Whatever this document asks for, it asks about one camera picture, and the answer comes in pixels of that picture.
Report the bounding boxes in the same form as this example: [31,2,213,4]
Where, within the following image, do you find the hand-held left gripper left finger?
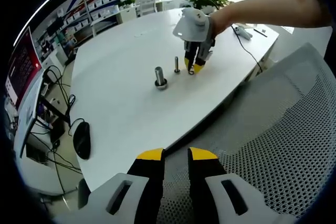
[54,148,166,224]

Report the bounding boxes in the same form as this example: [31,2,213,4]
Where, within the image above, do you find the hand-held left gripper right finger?
[187,146,299,224]

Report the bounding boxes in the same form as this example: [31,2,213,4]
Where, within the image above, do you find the thick steel threaded stud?
[154,66,169,90]

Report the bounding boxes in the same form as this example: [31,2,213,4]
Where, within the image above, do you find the white plant pot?
[201,5,219,15]

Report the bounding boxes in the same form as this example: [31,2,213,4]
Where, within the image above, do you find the white handheld controller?
[233,25,253,40]

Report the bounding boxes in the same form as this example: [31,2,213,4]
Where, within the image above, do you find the white slatted chair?
[138,0,174,16]

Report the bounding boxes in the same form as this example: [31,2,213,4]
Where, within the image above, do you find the white low cabinet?
[118,6,139,24]

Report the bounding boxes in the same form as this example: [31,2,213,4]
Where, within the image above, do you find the black computer mouse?
[73,123,91,161]

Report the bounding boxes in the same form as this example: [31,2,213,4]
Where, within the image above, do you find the grey mesh office chair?
[157,41,336,224]

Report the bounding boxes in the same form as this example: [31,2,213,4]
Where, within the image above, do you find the white storage shelf with bins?
[56,0,121,38]

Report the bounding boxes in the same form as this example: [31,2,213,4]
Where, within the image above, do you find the grey framed computer monitor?
[14,76,45,158]

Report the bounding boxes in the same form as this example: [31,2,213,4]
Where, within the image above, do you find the right hand-held gripper cable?
[230,24,264,74]

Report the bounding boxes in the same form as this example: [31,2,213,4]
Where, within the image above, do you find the black mouse cable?
[68,118,86,137]

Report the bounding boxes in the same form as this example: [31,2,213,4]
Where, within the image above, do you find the black cable bundle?
[41,65,82,196]

